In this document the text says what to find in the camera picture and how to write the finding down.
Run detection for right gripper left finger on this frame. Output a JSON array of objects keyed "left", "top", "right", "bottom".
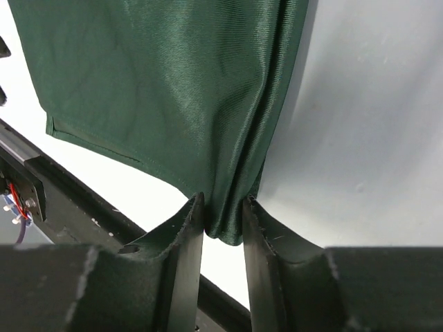
[{"left": 118, "top": 192, "right": 204, "bottom": 331}]

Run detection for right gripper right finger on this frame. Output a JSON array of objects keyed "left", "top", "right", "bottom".
[{"left": 242, "top": 197, "right": 346, "bottom": 331}]

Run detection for dark green cloth napkin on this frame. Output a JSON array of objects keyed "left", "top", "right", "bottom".
[{"left": 9, "top": 1, "right": 308, "bottom": 246}]

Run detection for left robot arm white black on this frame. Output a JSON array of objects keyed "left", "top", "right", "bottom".
[{"left": 0, "top": 38, "right": 11, "bottom": 107}]

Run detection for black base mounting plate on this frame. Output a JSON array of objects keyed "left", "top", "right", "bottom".
[{"left": 1, "top": 123, "right": 251, "bottom": 331}]

